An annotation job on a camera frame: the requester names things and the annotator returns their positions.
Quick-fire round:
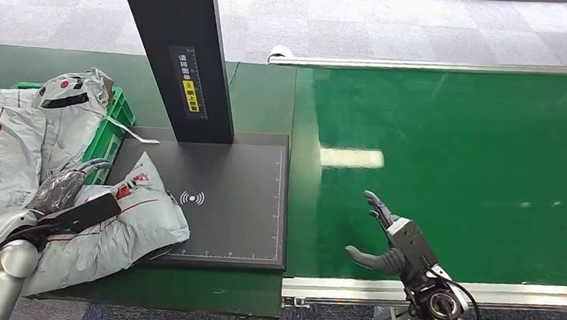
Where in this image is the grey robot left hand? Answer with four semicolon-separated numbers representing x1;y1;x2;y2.
27;153;114;221

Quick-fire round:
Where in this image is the yellow warning sticker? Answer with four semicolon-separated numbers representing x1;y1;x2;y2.
179;79;203;115

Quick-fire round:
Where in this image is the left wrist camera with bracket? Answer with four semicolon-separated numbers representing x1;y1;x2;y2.
35;187;124;241

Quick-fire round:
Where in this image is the grey mailer bag red print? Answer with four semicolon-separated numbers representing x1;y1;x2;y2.
20;142;197;311

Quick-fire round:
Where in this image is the black printed label panel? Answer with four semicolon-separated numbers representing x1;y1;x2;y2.
163;43;215;123

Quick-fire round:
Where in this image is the black scanner column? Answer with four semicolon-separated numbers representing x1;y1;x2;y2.
98;0;247;148

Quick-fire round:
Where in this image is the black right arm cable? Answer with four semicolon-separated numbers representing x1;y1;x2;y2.
420;265;489;320

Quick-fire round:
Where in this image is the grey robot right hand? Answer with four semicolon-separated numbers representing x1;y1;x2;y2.
342;188;444;288

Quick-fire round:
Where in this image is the white conveyor roller end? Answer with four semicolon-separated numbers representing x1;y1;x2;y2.
267;43;297;66

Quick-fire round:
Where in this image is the crumpled grey mailer black print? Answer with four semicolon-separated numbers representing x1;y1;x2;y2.
27;62;117;188

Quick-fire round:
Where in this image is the black scanner base plate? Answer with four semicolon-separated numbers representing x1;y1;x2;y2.
99;120;298;278

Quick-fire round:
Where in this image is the aluminium conveyor side rail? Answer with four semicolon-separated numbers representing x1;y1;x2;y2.
280;260;567;320
267;38;567;91

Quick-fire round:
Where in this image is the green conveyor belt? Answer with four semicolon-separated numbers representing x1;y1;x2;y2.
278;48;567;302

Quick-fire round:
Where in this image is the green plastic crate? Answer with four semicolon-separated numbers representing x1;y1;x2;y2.
3;77;140;190

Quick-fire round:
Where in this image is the white mailer seal strip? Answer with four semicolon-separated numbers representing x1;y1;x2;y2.
103;114;162;145

